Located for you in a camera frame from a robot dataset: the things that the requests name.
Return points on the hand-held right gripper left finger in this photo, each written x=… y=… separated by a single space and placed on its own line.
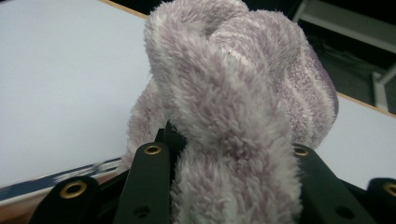
x=146 y=186

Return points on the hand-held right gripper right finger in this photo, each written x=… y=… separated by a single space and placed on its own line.
x=327 y=193

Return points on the striped fluffy cloth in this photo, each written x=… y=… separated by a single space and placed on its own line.
x=236 y=93

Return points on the white metal stand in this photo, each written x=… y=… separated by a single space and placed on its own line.
x=351 y=28

